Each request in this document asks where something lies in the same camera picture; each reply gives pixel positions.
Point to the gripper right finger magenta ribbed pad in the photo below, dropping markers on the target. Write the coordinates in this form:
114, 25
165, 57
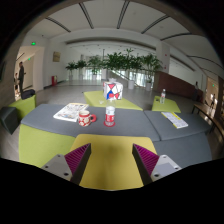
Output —
153, 167

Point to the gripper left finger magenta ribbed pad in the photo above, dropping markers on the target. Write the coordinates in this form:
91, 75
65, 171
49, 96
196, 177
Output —
71, 166

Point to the clear water bottle red cap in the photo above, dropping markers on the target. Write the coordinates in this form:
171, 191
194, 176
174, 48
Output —
110, 110

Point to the far clear water bottle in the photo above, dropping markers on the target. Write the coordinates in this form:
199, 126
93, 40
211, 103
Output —
162, 97

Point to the red white patterned mug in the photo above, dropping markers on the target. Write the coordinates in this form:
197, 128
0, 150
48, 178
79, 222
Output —
85, 118

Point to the yellow white booklet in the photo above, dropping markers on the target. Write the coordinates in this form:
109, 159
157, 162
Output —
175, 120

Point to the open magazine on table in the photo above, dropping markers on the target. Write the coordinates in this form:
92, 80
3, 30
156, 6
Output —
70, 112

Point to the red round coaster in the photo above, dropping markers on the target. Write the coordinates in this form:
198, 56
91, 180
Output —
109, 124

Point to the dark grey side seat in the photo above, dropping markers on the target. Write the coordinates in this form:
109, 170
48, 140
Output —
9, 119

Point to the wooden bench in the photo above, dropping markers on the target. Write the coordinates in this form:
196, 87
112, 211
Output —
207, 111

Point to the black backpack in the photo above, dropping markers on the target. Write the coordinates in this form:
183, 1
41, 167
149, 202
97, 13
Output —
27, 94

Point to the white red blue cube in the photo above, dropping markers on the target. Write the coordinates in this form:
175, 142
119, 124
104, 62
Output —
113, 90

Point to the red fire extinguisher box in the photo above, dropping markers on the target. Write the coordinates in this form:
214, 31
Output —
53, 80

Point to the man in dark clothes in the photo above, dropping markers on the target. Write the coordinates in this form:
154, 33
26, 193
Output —
21, 77

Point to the large green potted plants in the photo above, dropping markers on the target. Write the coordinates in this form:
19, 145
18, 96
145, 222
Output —
118, 61

